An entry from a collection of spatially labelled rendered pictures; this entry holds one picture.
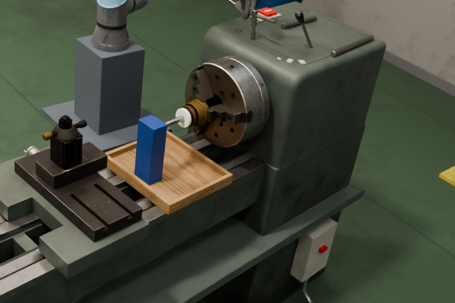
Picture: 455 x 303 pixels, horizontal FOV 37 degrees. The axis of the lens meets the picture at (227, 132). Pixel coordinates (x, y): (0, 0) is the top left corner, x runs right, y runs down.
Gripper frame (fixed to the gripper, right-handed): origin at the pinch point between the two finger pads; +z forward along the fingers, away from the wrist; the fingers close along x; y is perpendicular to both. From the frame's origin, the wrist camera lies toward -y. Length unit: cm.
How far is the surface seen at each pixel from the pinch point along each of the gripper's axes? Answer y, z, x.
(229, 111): -22.2, 21.2, 27.8
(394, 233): -40, 133, -106
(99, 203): -23, 36, 83
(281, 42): -12.2, 7.3, -7.7
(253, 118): -27.8, 23.3, 21.2
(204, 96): -10.8, 20.1, 29.4
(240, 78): -19.5, 10.9, 21.7
